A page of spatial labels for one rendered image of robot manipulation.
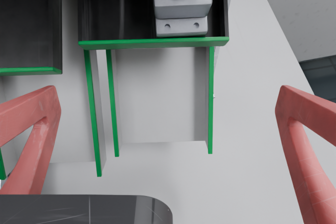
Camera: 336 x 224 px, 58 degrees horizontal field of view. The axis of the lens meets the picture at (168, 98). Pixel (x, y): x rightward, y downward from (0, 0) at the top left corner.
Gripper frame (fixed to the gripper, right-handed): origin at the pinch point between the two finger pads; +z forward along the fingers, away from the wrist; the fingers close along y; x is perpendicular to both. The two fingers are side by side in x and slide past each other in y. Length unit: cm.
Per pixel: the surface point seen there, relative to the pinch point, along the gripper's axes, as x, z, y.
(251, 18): 20, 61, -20
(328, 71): 79, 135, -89
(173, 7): 0.0, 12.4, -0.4
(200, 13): 1.0, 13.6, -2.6
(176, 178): 36.5, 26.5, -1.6
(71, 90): 15.2, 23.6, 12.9
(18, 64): 5.7, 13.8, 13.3
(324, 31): 46, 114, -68
